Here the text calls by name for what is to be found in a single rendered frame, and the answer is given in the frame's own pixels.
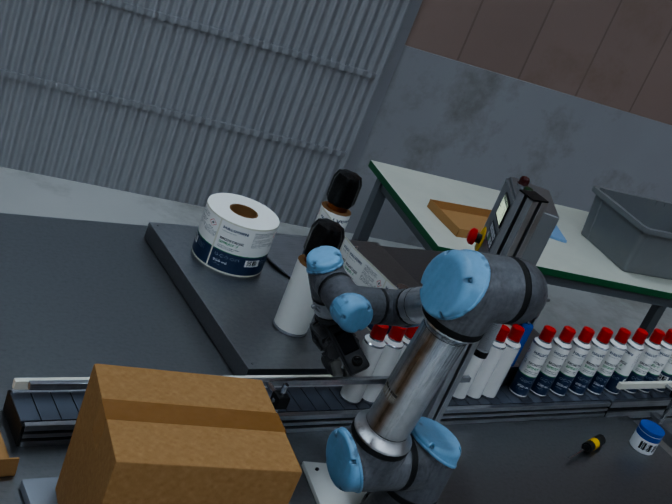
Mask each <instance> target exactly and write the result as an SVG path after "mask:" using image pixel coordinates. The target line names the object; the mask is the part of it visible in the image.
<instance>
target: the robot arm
mask: <svg viewBox="0 0 672 504"><path fill-rule="evenodd" d="M343 263H344V261H343V259H342V255H341V252H340V251H339V250H338V249H337V248H335V247H333V246H320V247H317V248H314V249H313V250H311V251H310V252H309V253H308V255H307V257H306V264H307V268H306V271H307V273H308V279H309V285H310V291H311V297H312V302H313V304H312V305H311V308H312V309H314V312H315V321H314V322H312V323H310V330H311V336H312V341H313V342H314V343H315V345H316V346H317V347H318V348H319V349H320V351H324V352H323V353H322V357H321V361H322V364H323V366H324V367H325V368H326V370H327V371H328V372H329V373H330V374H331V375H332V376H333V377H350V376H353V375H355V374H357V373H359V372H362V371H364V370H366V369H368V367H369V366H370V364H369V362H368V360H367V358H366V356H365V354H364V352H363V350H362V348H361V346H360V344H359V339H358V338H357V337H355V336H356V334H355V332H357V331H359V330H360V331H361V330H363V329H365V328H366V327H367V326H368V325H369V324H376V325H389V326H399V327H403V328H409V327H418V326H419V327H418V329H417V330H416V332H415V334H414V336H413V337H412V339H411V341H410V342H409V344H408V346H407V347H406V349H405V351H404V352H403V354H402V356H401V357H400V359H399V361H398V362H397V364H396V366H395V368H394V369H393V371H392V373H391V374H390V376H389V378H388V379H387V381H386V383H385V384H384V386H383V388H382V389H381V391H380V393H379V394H378V396H377V398H376V400H375V401H374V403H373V405H372V406H371V408H370V409H364V410H362V411H360V412H359V413H358V414H357V415H356V417H355V419H354V420H353V422H352V424H351V425H350V427H348V428H345V427H340V428H337V429H335V430H333V431H332V432H331V434H330V435H329V438H328V441H327V445H326V464H327V469H328V472H329V475H330V478H331V480H332V482H333V483H334V485H335V486H336V487H337V488H338V489H340V490H342V491H344V492H355V493H361V492H367V493H366V494H365V495H364V497H363V499H362V501H361V503H360V504H436V503H437V501H438V499H439V497H440V495H441V493H442V491H443V489H444V488H445V486H446V484H447V482H448V480H449V478H450V476H451V474H452V472H453V470H454V469H455V468H456V467H457V462H458V460H459V458H460V455H461V446H460V443H459V441H458V440H457V438H456V437H455V436H454V435H453V433H452V432H451V431H449V430H448V429H447V428H446V427H444V426H443V425H441V424H440V423H438V422H436V421H434V420H432V419H430V418H426V417H421V416H422V415H423V413H424V411H425V410H426V408H427V407H428V405H429V403H430V402H431V400H432V399H433V397H434V396H435V394H436V392H437V391H438V389H439V388H440V386H441V385H442V383H443V381H444V380H445V378H446V377H447V375H448V373H449V372H450V370H451V369H452V367H453V366H454V364H455V362H456V361H457V359H458V358H459V356H460V355H461V353H462V351H463V350H464V348H465V347H466V345H467V344H474V343H477V342H479V341H480V340H481V338H482V337H483V335H484V334H485V332H486V331H487V329H488V327H489V326H490V325H491V324H492V323H495V324H522V323H526V322H529V321H531V320H532V319H534V318H535V317H536V316H538V315H539V314H540V313H541V311H542V310H543V308H544V306H545V304H546V301H547V297H548V287H547V282H546V279H545V277H544V275H543V274H542V272H541V271H540V270H539V269H538V267H537V266H535V265H534V264H533V263H531V262H530V261H527V260H525V259H522V258H519V257H513V256H504V255H497V254H489V253H482V252H478V251H475V250H470V249H463V250H447V251H444V252H442V253H440V254H438V255H437V256H436V257H435V258H433V259H432V260H431V262H430V263H429V264H428V266H427V267H426V269H425V271H424V273H423V275H422V279H421V283H422V284H423V286H419V287H412V288H405V289H385V288H375V287H366V286H358V285H356V284H355V283H354V282H353V280H352V279H351V278H350V276H349V275H348V274H347V272H346V271H345V269H344V267H343ZM318 322H319V323H318ZM315 323H317V324H315ZM314 324H315V325H314ZM313 335H314V337H313ZM339 357H340V358H341V360H342V362H343V364H344V366H343V369H344V373H343V372H342V371H341V366H342V362H341V360H340V359H339Z"/></svg>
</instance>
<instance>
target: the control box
mask: <svg viewBox="0 0 672 504"><path fill-rule="evenodd" d="M517 181H519V179H518V178H515V177H510V178H507V179H506V181H505V183H504V185H503V187H502V189H501V191H500V194H499V196H498V198H497V200H496V202H495V204H494V206H493V208H492V211H491V213H490V215H489V217H488V219H487V221H486V223H485V225H484V228H483V229H482V231H481V232H480V234H482V239H481V241H480V243H479V244H478V243H476V244H475V247H474V249H475V251H478V252H482V253H490V251H491V249H492V247H493V245H494V243H495V240H496V238H497V236H498V234H499V232H500V230H501V228H502V226H503V224H504V222H505V220H506V218H507V215H508V213H509V211H510V209H511V207H512V205H513V203H514V201H515V199H516V197H517V195H518V192H519V190H520V189H523V188H521V187H519V186H518V185H517V184H516V183H517ZM528 186H529V187H531V188H532V189H533V191H536V192H537V193H538V194H539V195H541V196H542V197H543V198H545V199H546V200H547V201H549V203H548V205H547V207H546V209H545V211H544V213H543V215H542V217H541V219H540V221H539V223H538V225H537V227H536V229H535V231H534V233H533V235H532V237H531V239H530V241H529V243H528V245H527V247H526V249H525V251H524V253H523V255H522V257H521V258H522V259H525V260H527V261H530V262H531V263H533V264H534V265H535V266H536V264H537V262H538V260H539V258H540V256H541V254H542V252H543V250H544V248H545V246H546V244H547V242H548V240H549V238H550V236H551V234H552V232H553V230H554V228H555V226H556V224H557V222H558V220H559V216H558V213H557V210H556V208H555V205H554V202H553V200H552V197H551V194H550V191H549V190H546V189H544V188H541V187H539V186H536V185H533V184H531V183H529V184H528ZM506 192H508V196H509V200H510V205H511V206H510V208H509V210H508V212H507V214H506V216H505V218H504V220H503V222H502V224H501V227H500V229H499V228H498V224H497V220H496V215H495V214H496V212H497V210H498V208H499V205H500V203H501V201H502V199H503V197H504V195H505V193H506ZM493 220H494V225H495V230H496V235H497V236H496V238H495V240H494V242H493V244H492V246H491V248H490V250H489V251H488V246H487V241H486V234H487V232H488V230H489V228H490V225H491V223H492V221H493Z"/></svg>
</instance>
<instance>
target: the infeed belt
mask: <svg viewBox="0 0 672 504"><path fill-rule="evenodd" d="M342 387H343V386H328V387H288V389H287V391H286V393H287V394H288V395H289V397H290V402H289V404H288V406H287V408H286V409H281V410H279V411H278V413H284V412H311V411H338V410H364V409H370V408H371V406H372V405H373V404H369V403H366V402H364V401H362V400H361V402H360V403H359V404H357V405H353V404H349V403H347V402H345V401H343V400H342V399H341V397H340V395H339V393H340V391H341V389H342ZM508 387H509V385H501V386H500V388H499V390H498V392H497V394H496V396H495V398H494V399H486V398H484V397H482V396H481V397H480V399H479V400H472V399H470V398H468V397H465V399H464V400H462V401H460V400H456V399H453V398H451V400H450V402H449V405H448V406H473V405H500V404H527V403H554V402H581V401H608V400H610V399H609V398H608V397H606V396H605V395H604V394H603V393H601V395H600V396H595V395H592V394H590V393H589V392H587V391H585V392H584V394H583V396H581V397H579V396H575V395H573V394H571V393H570V392H569V391H568V390H567V392H566V394H565V396H564V397H558V396H555V395H553V394H552V393H550V392H549V391H548V393H547V395H546V397H544V398H540V397H537V396H535V395H533V394H532V393H531V392H530V391H529V392H528V394H527V396H526V398H523V399H522V398H518V397H516V396H514V395H512V394H511V393H510V392H509V390H508ZM30 394H31V395H30ZM10 395H11V398H12V401H13V403H14V406H15V409H16V411H17V414H18V417H19V419H20V422H23V423H24V422H41V421H68V420H77V417H78V414H79V411H80V408H81V404H82V401H83V398H84V395H85V391H70V393H69V391H65V392H31V393H30V392H13V393H10Z"/></svg>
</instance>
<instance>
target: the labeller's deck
mask: <svg viewBox="0 0 672 504"><path fill-rule="evenodd" d="M198 227H199V226H190V225H179V224H168V223H157V222H149V223H148V227H147V230H146V233H145V236H144V237H145V239H146V240H147V242H148V243H149V245H150V246H151V248H152V250H153V251H154V253H155V254H156V256H157V257H158V259H159V260H160V262H161V263H162V265H163V266H164V268H165V269H166V271H167V272H168V274H169V276H170V277H171V279H172V280H173V282H174V283H175V285H176V286H177V288H178V289H179V291H180V292H181V294H182V295H183V297H184V298H185V300H186V301H187V303H188V305H189V306H190V308H191V309H192V311H193V312H194V314H195V315H196V317H197V318H198V320H199V321H200V323H201V324H202V326H203V327H204V329H205V330H206V332H207V334H208V335H209V337H210V338H211V340H212V341H213V343H214V344H215V346H216V347H217V349H218V350H219V352H220V353H221V355H222V356H223V358H224V359H225V361H226V363H227V364H228V366H229V367H230V369H231V370H232V372H233V373H234V375H235V376H241V375H331V374H330V373H329V372H328V371H327V370H326V368H325V367H324V366H323V364H322V361H321V357H322V353H323V352H324V351H320V349H319V348H318V347H317V346H316V345H315V343H314V342H313V341H312V336H311V330H310V326H309V328H308V332H307V334H306V335H305V336H303V337H292V336H288V335H286V334H284V333H282V332H280V331H279V330H278V329H277V328H276V327H275V326H274V324H273V320H274V318H275V316H276V313H277V310H278V308H279V305H280V303H281V300H282V298H283V295H284V292H285V290H286V287H287V285H288V282H289V280H290V277H289V276H288V275H286V274H284V273H283V272H282V271H280V270H279V269H278V268H276V267H275V266H274V265H273V264H272V263H271V262H270V261H269V259H268V258H266V261H265V263H264V266H263V269H262V271H261V273H260V274H258V275H256V276H253V277H236V276H231V275H227V274H224V273H221V272H218V271H216V270H214V269H212V268H210V267H208V266H206V265H205V264H203V263H202V262H201V261H199V260H198V259H197V258H196V257H195V255H194V254H193V252H192V245H193V242H194V239H195V236H196V233H197V230H198ZM349 241H350V242H351V244H352V245H353V246H354V247H355V246H358V247H359V249H358V251H359V252H360V253H361V254H362V255H363V256H364V257H365V258H366V259H367V260H368V261H369V262H370V263H371V264H372V265H373V266H374V267H376V268H377V269H378V270H379V271H380V272H381V273H382V274H383V275H384V276H385V277H386V278H387V279H388V280H389V281H390V282H391V283H392V284H393V285H394V286H396V284H399V283H400V284H404V285H406V286H407V287H409V288H412V287H419V286H420V285H419V284H418V283H417V282H416V281H415V280H414V279H413V278H412V276H411V275H410V274H409V273H408V272H407V271H406V270H405V269H404V268H403V267H402V266H401V265H400V264H399V263H398V262H397V261H396V260H395V259H394V258H393V257H392V256H391V255H390V254H389V253H388V252H387V251H386V250H385V249H384V248H383V247H382V246H381V245H380V244H379V243H378V242H369V241H357V240H349Z"/></svg>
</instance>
